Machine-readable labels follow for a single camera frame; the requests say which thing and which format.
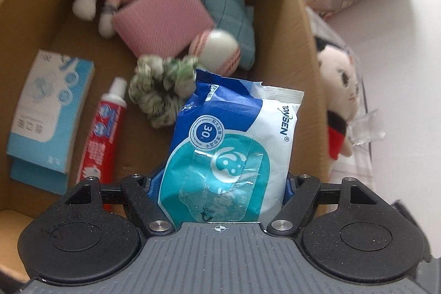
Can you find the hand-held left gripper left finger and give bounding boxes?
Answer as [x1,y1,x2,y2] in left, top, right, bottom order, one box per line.
[64,168,173,236]

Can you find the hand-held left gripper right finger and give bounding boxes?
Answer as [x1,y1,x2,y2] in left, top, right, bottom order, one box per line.
[267,172,378,236]

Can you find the red and white toothpaste tube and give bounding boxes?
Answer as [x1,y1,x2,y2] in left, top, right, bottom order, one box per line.
[76,77,128,212]

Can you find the blue wet wipes packet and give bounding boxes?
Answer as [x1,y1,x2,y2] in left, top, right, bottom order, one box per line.
[157,68,305,224]

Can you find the green and white scrunchie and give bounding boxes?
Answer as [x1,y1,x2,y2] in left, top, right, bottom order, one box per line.
[128,55,200,129]

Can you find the plush doll with red scarf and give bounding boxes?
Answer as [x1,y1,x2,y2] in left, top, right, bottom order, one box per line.
[315,36,362,162]

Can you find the blue and white mask box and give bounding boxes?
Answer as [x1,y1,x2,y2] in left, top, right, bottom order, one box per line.
[6,49,95,195]

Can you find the white baseball with red stitches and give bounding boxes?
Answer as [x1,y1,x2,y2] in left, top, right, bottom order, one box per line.
[189,29,242,76]

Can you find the pink towel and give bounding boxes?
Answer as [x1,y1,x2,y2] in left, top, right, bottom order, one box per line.
[112,0,216,57]

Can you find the brown cardboard box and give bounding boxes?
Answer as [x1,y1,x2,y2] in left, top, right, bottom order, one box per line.
[0,0,333,282]

